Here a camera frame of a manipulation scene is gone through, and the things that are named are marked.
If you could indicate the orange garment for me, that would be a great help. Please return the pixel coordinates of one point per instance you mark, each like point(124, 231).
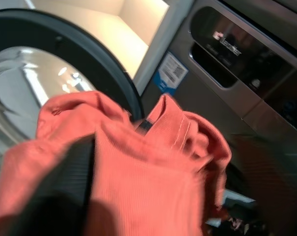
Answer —
point(151, 177)

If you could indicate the white counter cabinet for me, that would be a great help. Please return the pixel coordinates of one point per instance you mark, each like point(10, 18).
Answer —
point(114, 32)

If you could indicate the round washing machine door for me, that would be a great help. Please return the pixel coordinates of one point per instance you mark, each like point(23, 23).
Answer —
point(65, 49)

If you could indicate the blue white label sticker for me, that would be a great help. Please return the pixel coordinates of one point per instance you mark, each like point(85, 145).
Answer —
point(173, 71)

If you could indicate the grey washing machine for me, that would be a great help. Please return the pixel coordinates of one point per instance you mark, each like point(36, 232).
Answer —
point(212, 110)

